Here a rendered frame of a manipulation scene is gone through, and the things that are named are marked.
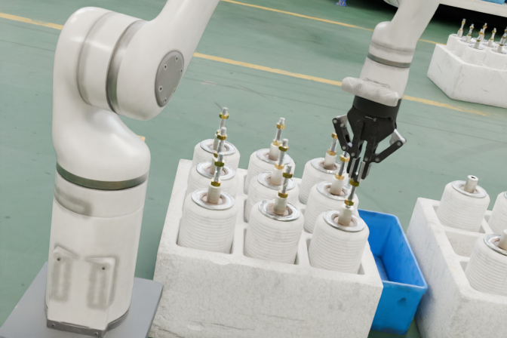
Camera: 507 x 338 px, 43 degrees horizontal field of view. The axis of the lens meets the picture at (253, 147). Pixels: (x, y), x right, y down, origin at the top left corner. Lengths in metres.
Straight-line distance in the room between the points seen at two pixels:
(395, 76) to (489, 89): 2.29
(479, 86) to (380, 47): 2.27
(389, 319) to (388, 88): 0.52
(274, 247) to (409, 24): 0.43
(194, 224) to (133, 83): 0.56
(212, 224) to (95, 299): 0.43
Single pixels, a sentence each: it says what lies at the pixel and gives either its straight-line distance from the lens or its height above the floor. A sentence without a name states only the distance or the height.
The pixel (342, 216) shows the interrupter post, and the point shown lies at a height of 0.27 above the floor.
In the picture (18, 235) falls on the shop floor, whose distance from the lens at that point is 1.44.
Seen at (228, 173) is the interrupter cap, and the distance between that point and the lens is 1.22.
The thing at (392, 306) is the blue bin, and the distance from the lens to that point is 1.32.
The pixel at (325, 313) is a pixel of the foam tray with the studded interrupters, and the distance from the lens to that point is 1.16.
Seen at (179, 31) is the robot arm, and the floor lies 0.63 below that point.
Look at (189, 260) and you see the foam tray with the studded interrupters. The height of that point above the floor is 0.17.
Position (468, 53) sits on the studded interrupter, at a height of 0.22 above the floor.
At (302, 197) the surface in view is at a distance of 1.36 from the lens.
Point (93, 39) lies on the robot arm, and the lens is 0.59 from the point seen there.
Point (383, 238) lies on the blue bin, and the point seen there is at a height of 0.06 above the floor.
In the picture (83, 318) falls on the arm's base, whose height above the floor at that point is 0.32.
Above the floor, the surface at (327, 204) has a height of 0.24.
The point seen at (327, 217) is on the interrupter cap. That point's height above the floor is 0.25.
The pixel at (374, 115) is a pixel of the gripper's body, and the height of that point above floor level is 0.47.
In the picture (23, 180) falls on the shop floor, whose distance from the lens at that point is 1.66.
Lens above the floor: 0.76
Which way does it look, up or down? 22 degrees down
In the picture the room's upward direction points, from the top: 12 degrees clockwise
